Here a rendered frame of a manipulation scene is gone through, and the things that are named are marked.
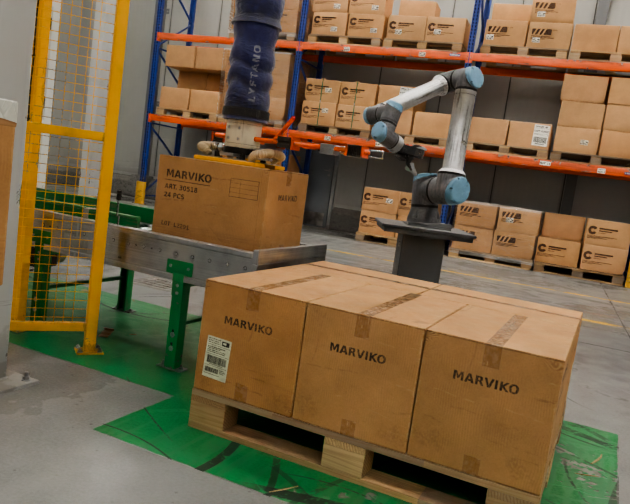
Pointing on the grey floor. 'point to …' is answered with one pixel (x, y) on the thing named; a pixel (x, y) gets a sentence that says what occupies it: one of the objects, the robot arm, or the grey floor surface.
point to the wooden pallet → (342, 454)
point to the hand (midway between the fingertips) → (422, 163)
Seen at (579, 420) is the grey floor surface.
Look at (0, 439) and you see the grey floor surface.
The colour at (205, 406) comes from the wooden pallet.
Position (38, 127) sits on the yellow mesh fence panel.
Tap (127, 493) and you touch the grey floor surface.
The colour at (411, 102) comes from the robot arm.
